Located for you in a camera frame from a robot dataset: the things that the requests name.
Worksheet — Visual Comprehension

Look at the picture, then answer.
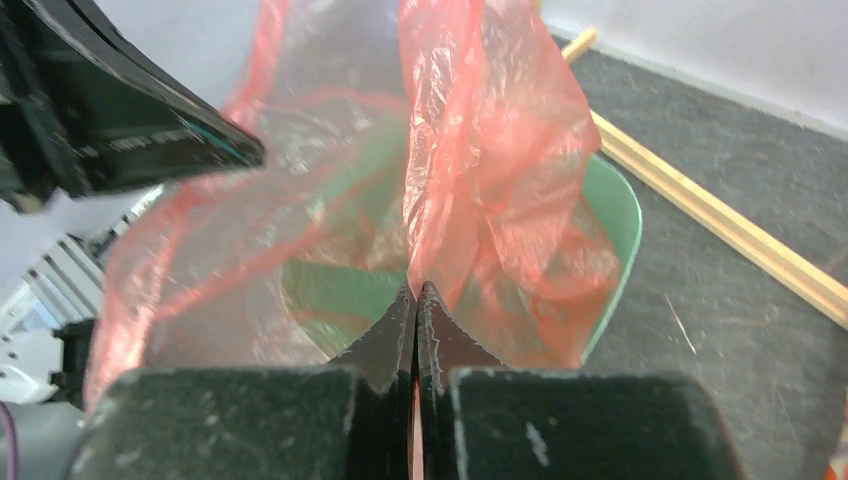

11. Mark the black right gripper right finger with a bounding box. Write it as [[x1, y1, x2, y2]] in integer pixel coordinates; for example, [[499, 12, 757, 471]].
[[416, 281, 503, 479]]

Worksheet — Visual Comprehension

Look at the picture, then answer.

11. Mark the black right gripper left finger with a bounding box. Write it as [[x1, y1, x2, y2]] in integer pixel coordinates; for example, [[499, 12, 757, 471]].
[[331, 284, 417, 479]]

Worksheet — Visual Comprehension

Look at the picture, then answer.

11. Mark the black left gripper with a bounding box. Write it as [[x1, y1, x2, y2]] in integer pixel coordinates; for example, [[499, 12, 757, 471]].
[[1, 1, 265, 214]]

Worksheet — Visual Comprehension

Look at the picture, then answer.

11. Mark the green plastic trash bin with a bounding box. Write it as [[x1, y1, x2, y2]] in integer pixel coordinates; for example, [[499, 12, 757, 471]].
[[266, 116, 642, 368]]

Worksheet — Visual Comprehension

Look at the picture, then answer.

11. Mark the red plastic trash bag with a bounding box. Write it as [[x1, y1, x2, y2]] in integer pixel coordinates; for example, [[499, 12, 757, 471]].
[[82, 0, 624, 480]]

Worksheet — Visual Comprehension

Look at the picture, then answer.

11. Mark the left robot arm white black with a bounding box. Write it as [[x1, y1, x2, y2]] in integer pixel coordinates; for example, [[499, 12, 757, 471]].
[[1, 1, 264, 404]]

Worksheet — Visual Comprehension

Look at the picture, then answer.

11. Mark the floral orange cloth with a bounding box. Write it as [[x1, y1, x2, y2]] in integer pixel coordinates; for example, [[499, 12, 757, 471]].
[[823, 415, 848, 480]]

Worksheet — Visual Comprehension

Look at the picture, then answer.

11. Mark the slotted cable duct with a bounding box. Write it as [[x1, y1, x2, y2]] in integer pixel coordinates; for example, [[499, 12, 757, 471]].
[[1, 186, 164, 342]]

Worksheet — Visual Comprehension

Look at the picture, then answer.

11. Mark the wooden rack frame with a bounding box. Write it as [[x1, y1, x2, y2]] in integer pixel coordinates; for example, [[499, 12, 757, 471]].
[[559, 25, 848, 333]]

